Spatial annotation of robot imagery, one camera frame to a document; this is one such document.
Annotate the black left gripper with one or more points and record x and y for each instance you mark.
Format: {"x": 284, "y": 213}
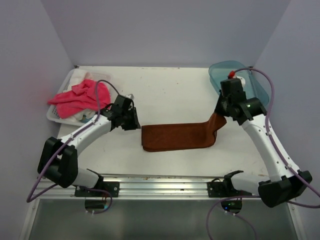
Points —
{"x": 135, "y": 124}

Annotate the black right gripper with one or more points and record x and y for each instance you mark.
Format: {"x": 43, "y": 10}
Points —
{"x": 219, "y": 110}

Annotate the brown towel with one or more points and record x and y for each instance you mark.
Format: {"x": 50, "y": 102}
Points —
{"x": 181, "y": 136}

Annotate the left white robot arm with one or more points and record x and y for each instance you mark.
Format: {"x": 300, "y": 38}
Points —
{"x": 59, "y": 159}

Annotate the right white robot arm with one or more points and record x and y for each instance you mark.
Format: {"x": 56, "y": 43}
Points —
{"x": 284, "y": 180}

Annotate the blue transparent plastic tub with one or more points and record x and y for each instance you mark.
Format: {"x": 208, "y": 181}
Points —
{"x": 219, "y": 72}

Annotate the pink towel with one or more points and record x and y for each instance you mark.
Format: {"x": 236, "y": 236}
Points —
{"x": 87, "y": 95}

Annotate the white plastic basket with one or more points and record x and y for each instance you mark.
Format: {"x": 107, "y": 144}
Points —
{"x": 52, "y": 114}

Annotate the aluminium mounting rail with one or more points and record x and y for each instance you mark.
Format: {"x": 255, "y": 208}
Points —
{"x": 147, "y": 187}

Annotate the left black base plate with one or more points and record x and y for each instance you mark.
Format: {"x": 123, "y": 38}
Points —
{"x": 102, "y": 189}

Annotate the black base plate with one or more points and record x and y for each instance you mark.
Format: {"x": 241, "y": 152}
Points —
{"x": 102, "y": 189}
{"x": 218, "y": 188}

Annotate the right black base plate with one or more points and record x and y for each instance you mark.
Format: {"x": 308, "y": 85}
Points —
{"x": 218, "y": 188}

